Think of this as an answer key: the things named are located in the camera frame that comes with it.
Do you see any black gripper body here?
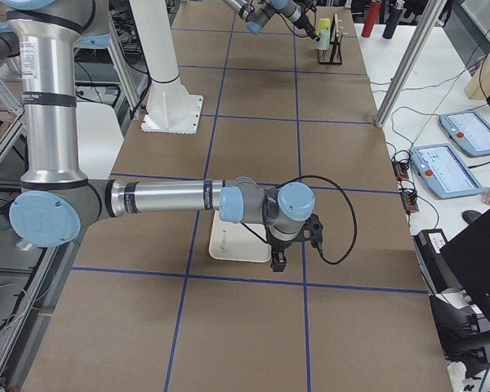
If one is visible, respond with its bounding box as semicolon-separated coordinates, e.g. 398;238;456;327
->
267;234;297;256
297;14;313;31

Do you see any green cup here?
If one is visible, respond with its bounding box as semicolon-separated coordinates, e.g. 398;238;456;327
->
316;34;330;51

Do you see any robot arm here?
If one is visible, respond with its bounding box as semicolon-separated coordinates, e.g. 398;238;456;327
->
7;1;317;272
224;0;320;42

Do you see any yellow cup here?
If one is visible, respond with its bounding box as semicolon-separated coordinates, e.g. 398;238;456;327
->
317;18;332;40

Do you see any cream rabbit tray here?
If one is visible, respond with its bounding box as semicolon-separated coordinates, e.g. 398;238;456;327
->
208;212;270;263

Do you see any red bottle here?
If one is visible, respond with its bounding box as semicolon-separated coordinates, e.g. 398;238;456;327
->
361;0;382;38

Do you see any black bottle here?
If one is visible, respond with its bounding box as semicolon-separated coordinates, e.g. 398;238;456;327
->
382;0;405;39

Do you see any near teach pendant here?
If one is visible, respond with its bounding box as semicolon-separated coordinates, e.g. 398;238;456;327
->
409;144;483;199

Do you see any teach pendant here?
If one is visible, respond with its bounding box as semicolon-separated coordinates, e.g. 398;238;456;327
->
409;144;483;199
439;110;490;157

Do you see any far teach pendant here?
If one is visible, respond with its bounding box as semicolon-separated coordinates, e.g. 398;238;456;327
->
439;110;490;157

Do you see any black computer mouse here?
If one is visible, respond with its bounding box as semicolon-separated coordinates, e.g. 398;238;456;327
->
461;210;482;225

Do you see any black wire cup rack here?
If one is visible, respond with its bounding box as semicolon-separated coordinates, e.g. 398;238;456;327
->
316;12;344;65

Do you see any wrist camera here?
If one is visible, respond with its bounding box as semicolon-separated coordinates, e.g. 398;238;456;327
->
303;213;323;251

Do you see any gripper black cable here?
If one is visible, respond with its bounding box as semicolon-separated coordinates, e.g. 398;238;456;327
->
285;175;359;265

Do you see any aluminium frame post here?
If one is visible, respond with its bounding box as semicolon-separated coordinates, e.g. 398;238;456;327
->
374;0;446;128

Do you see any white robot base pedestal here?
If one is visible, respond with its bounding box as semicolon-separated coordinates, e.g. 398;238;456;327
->
130;0;203;134

